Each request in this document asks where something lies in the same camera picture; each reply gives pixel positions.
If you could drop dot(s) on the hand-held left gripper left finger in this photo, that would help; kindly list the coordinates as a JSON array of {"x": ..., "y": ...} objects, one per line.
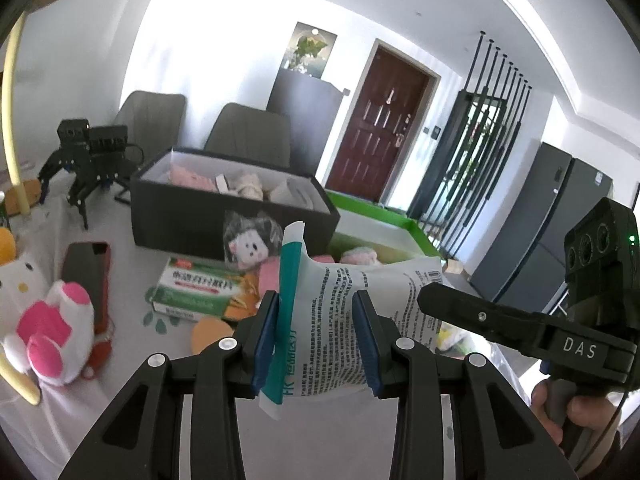
[{"x": 265, "y": 345}]

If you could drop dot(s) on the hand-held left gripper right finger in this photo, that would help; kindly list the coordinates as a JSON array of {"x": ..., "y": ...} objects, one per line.
[{"x": 368, "y": 345}]

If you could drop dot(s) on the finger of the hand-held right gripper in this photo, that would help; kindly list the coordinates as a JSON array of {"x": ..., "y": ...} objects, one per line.
[{"x": 475, "y": 315}]

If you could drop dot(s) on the white teal medical packet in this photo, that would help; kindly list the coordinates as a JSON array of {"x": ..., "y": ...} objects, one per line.
[{"x": 325, "y": 310}]

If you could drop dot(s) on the black storage box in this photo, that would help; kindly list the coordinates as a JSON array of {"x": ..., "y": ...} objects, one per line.
[{"x": 175, "y": 210}]

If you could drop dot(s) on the white desktop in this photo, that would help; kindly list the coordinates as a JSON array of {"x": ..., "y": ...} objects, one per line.
[{"x": 130, "y": 270}]

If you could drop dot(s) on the person's right hand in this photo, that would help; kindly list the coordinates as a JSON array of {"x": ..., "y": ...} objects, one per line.
[{"x": 595, "y": 412}]

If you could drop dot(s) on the cardboard box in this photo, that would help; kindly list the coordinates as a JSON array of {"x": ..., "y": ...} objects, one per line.
[{"x": 456, "y": 270}]

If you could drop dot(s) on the orange round pad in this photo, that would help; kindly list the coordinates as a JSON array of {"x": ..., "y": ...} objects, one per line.
[{"x": 212, "y": 335}]

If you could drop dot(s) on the grey refrigerator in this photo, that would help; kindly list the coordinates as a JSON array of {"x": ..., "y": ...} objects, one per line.
[{"x": 540, "y": 230}]

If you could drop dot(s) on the pink plush toy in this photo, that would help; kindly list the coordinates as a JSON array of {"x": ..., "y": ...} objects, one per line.
[{"x": 359, "y": 256}]

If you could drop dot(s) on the green white medicine box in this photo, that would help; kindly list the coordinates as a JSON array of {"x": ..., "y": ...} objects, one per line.
[{"x": 195, "y": 285}]

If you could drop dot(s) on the bagged small plush doll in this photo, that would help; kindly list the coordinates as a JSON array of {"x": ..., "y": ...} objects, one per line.
[{"x": 250, "y": 247}]

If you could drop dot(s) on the green storage box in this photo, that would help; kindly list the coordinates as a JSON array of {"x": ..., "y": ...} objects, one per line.
[{"x": 380, "y": 212}]

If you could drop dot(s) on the black metal railing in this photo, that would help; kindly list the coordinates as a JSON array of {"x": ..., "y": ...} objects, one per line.
[{"x": 470, "y": 170}]

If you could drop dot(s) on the cream plush toy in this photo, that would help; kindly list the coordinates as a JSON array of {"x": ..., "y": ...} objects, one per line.
[{"x": 250, "y": 186}]

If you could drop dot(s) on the pink soft item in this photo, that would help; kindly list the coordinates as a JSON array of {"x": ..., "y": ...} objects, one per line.
[{"x": 190, "y": 176}]

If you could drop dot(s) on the red phone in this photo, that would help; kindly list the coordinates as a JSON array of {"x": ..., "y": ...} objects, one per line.
[{"x": 85, "y": 285}]

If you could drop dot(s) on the dark red door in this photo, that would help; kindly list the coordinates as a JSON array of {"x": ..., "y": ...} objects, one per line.
[{"x": 380, "y": 125}]

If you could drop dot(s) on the grey dining chair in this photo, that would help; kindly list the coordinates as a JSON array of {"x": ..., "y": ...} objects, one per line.
[
  {"x": 150, "y": 120},
  {"x": 250, "y": 132}
]

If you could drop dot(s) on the white pink cat plush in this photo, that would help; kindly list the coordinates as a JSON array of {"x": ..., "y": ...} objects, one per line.
[{"x": 45, "y": 320}]

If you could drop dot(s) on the dark grey cabinet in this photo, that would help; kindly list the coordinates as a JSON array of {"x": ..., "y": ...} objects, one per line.
[{"x": 305, "y": 125}]

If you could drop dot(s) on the small black robot gripper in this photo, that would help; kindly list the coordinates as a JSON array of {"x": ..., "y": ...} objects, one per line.
[
  {"x": 107, "y": 145},
  {"x": 70, "y": 132}
]

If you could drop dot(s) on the framed wall picture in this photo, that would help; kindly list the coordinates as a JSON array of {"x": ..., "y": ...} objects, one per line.
[{"x": 320, "y": 32}]

